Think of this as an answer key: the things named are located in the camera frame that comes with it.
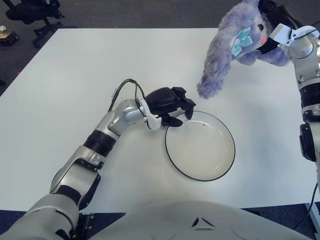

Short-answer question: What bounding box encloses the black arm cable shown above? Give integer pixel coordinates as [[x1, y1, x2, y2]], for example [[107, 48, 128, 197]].
[[109, 78, 146, 118], [291, 21, 320, 230]]

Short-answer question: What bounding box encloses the yellow black cardboard box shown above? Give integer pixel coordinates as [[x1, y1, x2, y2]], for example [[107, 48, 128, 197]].
[[0, 31, 21, 46]]

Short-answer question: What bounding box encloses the purple plush bunny doll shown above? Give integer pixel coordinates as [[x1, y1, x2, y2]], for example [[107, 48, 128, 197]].
[[196, 0, 292, 100]]

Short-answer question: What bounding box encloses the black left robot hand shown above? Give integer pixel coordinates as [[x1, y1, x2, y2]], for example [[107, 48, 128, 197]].
[[136, 92, 196, 131]]

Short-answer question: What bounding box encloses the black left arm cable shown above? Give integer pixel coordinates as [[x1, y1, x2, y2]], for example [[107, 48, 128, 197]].
[[109, 78, 146, 118]]

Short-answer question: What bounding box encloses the silver robot torso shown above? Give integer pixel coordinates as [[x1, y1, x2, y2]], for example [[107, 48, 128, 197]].
[[89, 199, 311, 240]]

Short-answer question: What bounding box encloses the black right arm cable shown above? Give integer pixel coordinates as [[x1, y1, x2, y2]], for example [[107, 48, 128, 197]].
[[291, 21, 320, 230]]

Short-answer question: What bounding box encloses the white plate black rim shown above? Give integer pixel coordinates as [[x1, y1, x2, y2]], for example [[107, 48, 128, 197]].
[[164, 110, 236, 182]]

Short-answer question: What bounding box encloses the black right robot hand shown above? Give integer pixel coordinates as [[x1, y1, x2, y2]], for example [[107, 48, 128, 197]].
[[258, 0, 318, 56]]

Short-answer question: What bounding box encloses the black table bracket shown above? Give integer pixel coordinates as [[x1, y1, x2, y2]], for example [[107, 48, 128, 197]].
[[78, 212, 95, 232]]

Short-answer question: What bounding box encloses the white table leg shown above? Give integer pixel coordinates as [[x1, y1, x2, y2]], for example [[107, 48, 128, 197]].
[[304, 202, 320, 233]]

